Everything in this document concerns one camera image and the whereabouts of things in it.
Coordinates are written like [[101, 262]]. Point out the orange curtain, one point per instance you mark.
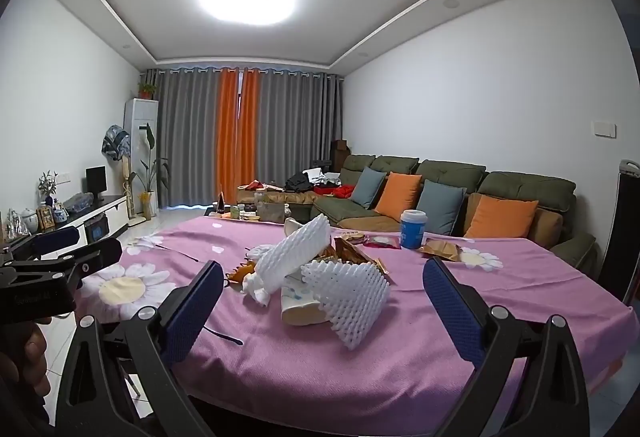
[[227, 137]]

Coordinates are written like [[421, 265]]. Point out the grey curtain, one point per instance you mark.
[[190, 137]]

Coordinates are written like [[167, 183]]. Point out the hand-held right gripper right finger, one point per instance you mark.
[[452, 312]]

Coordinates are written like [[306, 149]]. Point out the white wall socket strip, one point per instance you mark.
[[62, 177]]

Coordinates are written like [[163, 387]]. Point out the white standing air conditioner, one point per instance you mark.
[[140, 112]]

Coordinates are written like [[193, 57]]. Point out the green sofa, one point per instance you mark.
[[525, 187]]

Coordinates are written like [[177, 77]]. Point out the standing fan with patterned cover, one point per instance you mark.
[[116, 142]]

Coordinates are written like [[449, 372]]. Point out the blue patterned bundle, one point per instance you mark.
[[79, 203]]

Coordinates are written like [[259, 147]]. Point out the orange cushion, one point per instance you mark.
[[500, 217], [397, 197]]

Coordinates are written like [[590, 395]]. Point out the recessed ceiling spotlight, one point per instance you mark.
[[450, 3]]

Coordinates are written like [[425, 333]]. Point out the dark brown box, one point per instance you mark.
[[340, 152]]

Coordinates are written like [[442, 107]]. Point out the pink floral tablecloth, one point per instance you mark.
[[375, 367]]

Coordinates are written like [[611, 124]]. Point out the white black TV cabinet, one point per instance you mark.
[[107, 212]]

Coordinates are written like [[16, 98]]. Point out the blue white porcelain jar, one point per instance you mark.
[[60, 216]]

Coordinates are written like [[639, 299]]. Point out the pile of clothes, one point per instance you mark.
[[300, 179]]

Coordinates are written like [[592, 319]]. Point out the white printed paper cup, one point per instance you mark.
[[300, 312]]

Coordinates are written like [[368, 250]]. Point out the framed picture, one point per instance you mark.
[[45, 218]]

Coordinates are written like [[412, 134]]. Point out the small potted plant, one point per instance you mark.
[[146, 90]]

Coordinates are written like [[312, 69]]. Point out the blue-grey cushion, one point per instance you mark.
[[440, 207], [368, 187]]

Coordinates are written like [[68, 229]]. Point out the brown gold wrappers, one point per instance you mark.
[[350, 254]]

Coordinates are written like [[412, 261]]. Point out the blue cup with white lid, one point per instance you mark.
[[412, 232]]

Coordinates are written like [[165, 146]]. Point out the white wall switch panel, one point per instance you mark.
[[603, 128]]

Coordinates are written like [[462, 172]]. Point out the small brown biscuit packet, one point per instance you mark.
[[352, 237]]

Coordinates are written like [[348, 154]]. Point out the red snack packet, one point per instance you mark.
[[382, 242]]

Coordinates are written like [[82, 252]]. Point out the black monitor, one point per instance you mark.
[[96, 179]]

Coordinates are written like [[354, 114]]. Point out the white ceramic jar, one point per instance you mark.
[[30, 222]]

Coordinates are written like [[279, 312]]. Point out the long white foam net sleeve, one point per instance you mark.
[[300, 247]]

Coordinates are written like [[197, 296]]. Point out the tall leafy plant white pot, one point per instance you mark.
[[150, 167]]

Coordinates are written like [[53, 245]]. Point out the clear plastic bag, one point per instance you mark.
[[15, 227]]

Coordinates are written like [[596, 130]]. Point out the cluster of jars and tins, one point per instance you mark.
[[270, 212]]

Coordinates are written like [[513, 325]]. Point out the person's left hand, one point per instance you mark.
[[35, 367]]

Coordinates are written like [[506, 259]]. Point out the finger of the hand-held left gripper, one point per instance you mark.
[[55, 239], [100, 254]]

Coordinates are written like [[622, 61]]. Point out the branch plant in vase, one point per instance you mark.
[[47, 182]]

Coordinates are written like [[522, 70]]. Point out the brown snack packet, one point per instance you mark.
[[440, 249]]

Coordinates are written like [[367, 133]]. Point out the vase with yellow stalks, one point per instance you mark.
[[146, 204]]

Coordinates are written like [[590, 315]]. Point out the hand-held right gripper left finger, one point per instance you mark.
[[192, 312]]

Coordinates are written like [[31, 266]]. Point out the black chair back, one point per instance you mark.
[[620, 227]]

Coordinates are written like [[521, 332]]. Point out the wide white foam net sleeve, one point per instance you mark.
[[350, 297]]

